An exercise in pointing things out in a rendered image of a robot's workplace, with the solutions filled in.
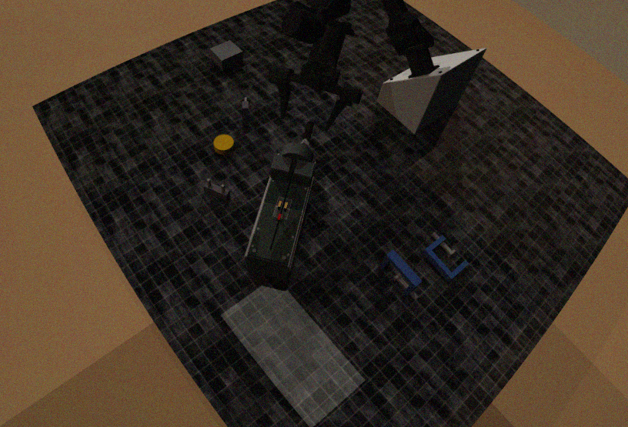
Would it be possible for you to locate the yellow short cylinder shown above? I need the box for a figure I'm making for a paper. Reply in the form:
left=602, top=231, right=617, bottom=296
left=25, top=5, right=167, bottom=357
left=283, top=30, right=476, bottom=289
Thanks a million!
left=214, top=134, right=234, bottom=155

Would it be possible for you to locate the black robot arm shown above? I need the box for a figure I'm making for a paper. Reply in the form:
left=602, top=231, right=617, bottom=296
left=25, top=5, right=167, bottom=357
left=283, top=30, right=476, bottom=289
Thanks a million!
left=282, top=0, right=439, bottom=90

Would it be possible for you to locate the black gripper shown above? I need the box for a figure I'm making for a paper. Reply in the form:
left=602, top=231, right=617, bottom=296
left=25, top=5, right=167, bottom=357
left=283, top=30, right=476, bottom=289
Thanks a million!
left=267, top=46, right=362, bottom=132

